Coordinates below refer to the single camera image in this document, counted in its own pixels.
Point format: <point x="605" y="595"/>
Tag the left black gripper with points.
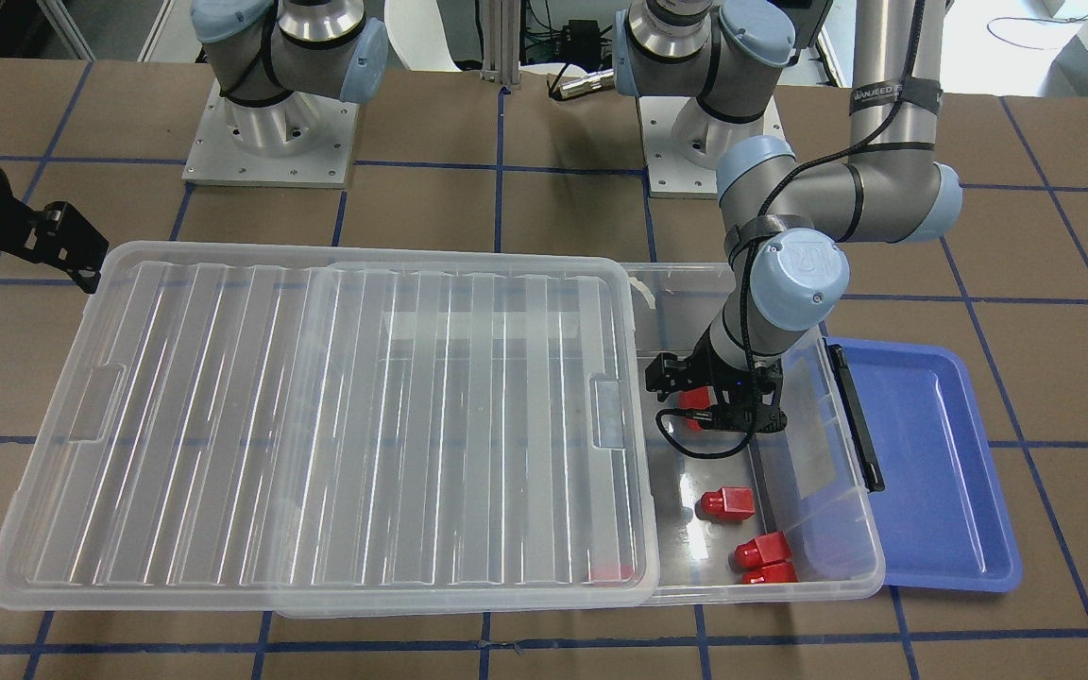
<point x="669" y="372"/>

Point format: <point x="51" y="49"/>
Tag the red block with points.
<point x="611" y="575"/>
<point x="728" y="504"/>
<point x="762" y="551"/>
<point x="781" y="572"/>
<point x="697" y="400"/>

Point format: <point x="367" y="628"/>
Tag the clear plastic box lid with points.
<point x="151" y="481"/>

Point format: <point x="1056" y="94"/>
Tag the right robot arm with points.
<point x="285" y="72"/>

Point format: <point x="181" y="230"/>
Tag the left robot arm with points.
<point x="786" y="220"/>

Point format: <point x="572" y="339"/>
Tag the clear plastic storage box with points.
<point x="771" y="491"/>

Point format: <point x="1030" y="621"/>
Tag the blue plastic tray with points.
<point x="942" y="518"/>

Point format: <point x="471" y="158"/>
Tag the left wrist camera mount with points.
<point x="755" y="413"/>

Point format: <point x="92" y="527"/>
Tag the black box latch handle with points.
<point x="868" y="461"/>

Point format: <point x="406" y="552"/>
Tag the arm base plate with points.
<point x="683" y="144"/>
<point x="307" y="141"/>

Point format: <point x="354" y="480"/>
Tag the aluminium frame post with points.
<point x="500" y="30"/>

